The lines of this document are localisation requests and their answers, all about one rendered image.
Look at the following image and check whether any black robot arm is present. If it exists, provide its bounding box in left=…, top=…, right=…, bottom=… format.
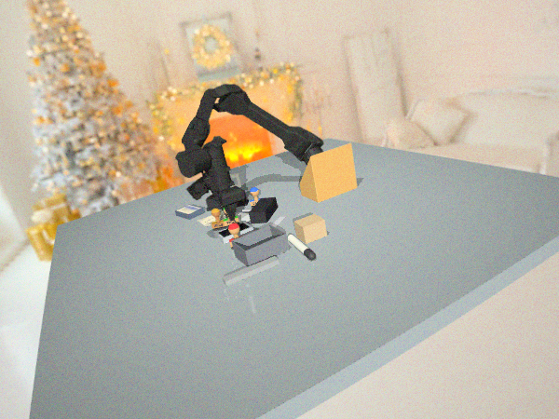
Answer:
left=175, top=84, right=324, bottom=200

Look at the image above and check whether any white mug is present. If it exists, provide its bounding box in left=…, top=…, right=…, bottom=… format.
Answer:
left=230, top=173, right=241, bottom=188

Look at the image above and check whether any rubber stamp with red knob handle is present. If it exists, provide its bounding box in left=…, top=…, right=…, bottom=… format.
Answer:
left=228, top=223, right=240, bottom=250

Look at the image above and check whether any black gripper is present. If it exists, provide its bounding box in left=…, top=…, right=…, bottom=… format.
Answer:
left=204, top=163, right=246, bottom=221

